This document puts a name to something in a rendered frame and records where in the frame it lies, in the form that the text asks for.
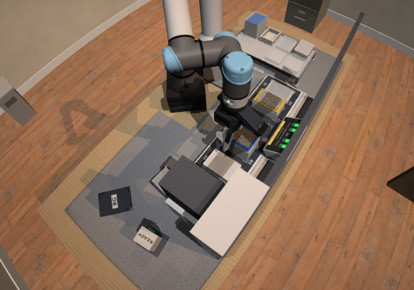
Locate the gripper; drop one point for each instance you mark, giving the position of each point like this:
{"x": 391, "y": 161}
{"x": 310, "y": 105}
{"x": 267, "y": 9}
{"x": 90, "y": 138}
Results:
{"x": 224, "y": 116}

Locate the yellow tip rack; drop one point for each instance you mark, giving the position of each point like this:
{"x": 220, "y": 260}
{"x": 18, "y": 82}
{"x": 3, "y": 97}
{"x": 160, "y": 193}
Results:
{"x": 268, "y": 104}

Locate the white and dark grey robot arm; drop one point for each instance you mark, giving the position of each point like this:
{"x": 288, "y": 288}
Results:
{"x": 184, "y": 55}

